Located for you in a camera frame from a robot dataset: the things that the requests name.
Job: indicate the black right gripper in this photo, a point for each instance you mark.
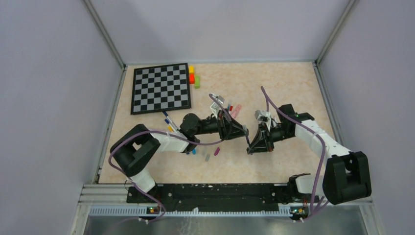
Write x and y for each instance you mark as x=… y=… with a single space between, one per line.
x=263 y=140

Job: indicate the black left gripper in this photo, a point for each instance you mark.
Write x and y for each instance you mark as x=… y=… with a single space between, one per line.
x=228 y=129

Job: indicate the magenta pen cap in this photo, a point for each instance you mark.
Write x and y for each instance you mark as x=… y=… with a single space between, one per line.
x=217 y=151

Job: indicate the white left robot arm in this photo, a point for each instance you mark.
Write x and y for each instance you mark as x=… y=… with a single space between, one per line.
x=136 y=148

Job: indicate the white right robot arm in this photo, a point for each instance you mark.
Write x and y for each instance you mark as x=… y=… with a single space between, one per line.
x=342 y=175

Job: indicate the pink highlighter marker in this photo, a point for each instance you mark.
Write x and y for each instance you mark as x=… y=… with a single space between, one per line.
x=235 y=111

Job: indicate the green toy block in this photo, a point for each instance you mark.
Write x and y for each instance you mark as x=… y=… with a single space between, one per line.
x=197 y=82

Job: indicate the orange toy block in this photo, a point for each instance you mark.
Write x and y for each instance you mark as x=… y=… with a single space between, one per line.
x=191 y=78

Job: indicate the black and grey chessboard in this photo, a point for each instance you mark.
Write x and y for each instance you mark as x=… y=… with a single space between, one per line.
x=160 y=88

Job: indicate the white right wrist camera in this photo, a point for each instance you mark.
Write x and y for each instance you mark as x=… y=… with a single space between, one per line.
x=263 y=118

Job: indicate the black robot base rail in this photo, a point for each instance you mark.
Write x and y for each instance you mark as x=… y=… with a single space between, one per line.
x=264 y=197

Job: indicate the grey slotted cable duct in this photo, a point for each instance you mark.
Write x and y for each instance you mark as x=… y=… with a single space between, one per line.
x=144 y=211

